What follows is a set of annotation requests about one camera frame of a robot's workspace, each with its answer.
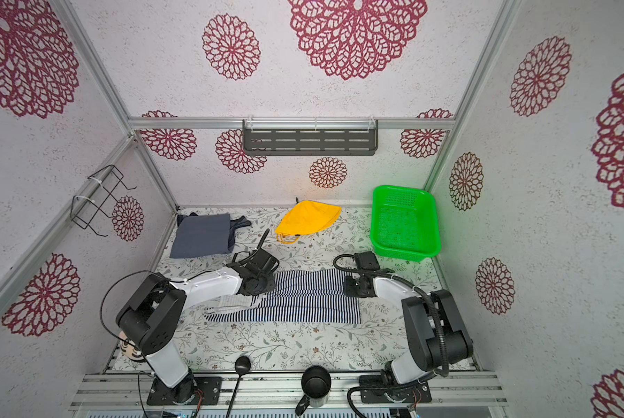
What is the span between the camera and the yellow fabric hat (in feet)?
3.68

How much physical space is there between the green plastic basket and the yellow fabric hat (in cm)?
19

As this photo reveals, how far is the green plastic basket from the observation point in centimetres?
108
